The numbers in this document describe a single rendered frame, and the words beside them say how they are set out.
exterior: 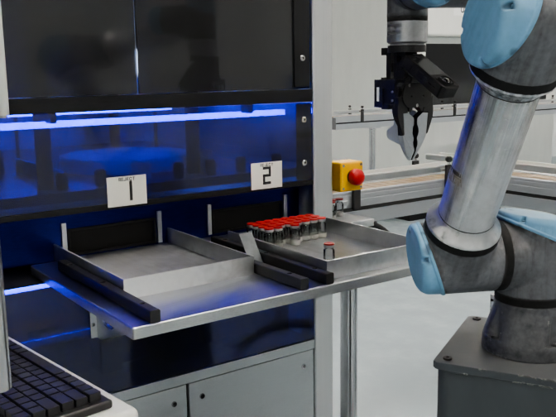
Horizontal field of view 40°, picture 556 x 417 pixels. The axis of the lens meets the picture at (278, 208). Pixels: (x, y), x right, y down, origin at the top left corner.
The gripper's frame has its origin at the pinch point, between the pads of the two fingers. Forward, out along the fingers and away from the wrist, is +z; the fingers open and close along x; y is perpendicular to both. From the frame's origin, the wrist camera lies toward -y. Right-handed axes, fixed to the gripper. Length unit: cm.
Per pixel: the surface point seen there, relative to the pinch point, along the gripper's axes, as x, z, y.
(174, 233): 29, 19, 43
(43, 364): 70, 26, 4
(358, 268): 12.3, 20.5, 1.1
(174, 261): 36, 21, 30
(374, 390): -88, 110, 111
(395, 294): -184, 110, 202
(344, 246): 1.4, 21.3, 18.8
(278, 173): 4.5, 7.3, 38.8
